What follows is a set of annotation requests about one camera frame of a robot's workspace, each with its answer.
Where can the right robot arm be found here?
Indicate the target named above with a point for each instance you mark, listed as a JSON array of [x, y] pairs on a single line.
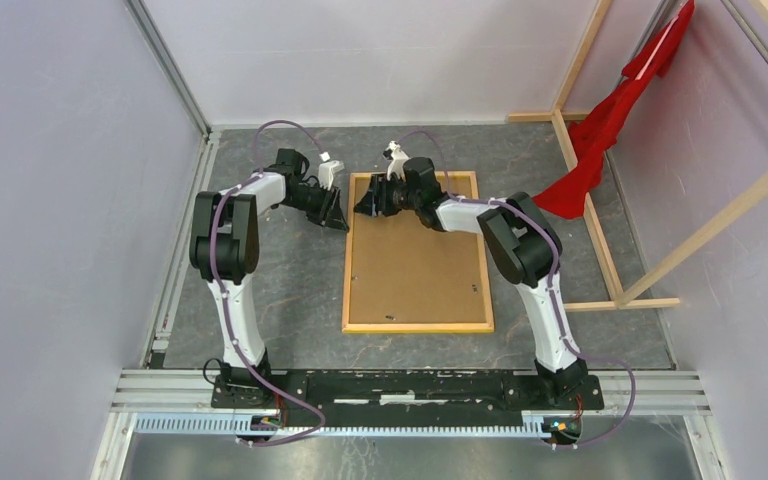
[[524, 247]]

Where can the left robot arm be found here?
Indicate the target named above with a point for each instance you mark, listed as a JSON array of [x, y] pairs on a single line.
[[224, 248]]

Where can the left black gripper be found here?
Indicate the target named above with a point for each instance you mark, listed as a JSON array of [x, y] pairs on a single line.
[[330, 213]]

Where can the red cloth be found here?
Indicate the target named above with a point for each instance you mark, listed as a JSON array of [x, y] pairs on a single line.
[[599, 131]]

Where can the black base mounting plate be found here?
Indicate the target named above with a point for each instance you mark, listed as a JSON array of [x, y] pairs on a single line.
[[408, 398]]

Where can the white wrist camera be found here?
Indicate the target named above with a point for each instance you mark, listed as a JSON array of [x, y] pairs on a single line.
[[396, 158], [328, 170]]

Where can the aluminium rail frame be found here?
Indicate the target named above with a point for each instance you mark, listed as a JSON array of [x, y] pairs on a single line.
[[391, 294]]

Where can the yellow wooden picture frame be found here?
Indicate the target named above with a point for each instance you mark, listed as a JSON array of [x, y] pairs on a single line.
[[347, 278]]

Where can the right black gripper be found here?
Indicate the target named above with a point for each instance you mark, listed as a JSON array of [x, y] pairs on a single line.
[[376, 196]]

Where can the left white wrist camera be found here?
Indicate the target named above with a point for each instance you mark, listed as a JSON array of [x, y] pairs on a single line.
[[328, 170]]

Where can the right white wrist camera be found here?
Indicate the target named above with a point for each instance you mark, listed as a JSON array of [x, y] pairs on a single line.
[[396, 158]]

